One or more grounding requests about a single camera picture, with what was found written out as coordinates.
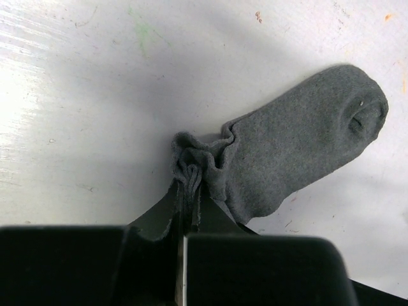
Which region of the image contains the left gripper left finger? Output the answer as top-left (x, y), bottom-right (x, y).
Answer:
top-left (129, 179), bottom-right (184, 242)

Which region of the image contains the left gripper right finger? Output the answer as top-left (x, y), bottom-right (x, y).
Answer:
top-left (191, 187), bottom-right (258, 236)

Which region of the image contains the grey sock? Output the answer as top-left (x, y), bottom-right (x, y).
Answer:
top-left (171, 64), bottom-right (388, 224)

